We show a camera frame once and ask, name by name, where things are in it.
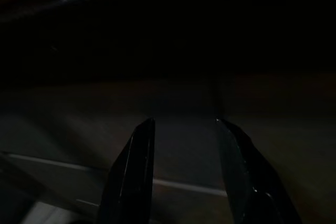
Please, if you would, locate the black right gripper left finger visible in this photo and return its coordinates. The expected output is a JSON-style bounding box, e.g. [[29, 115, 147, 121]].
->
[[99, 118, 156, 224]]

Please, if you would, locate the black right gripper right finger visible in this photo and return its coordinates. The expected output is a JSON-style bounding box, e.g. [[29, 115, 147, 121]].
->
[[215, 118, 304, 224]]

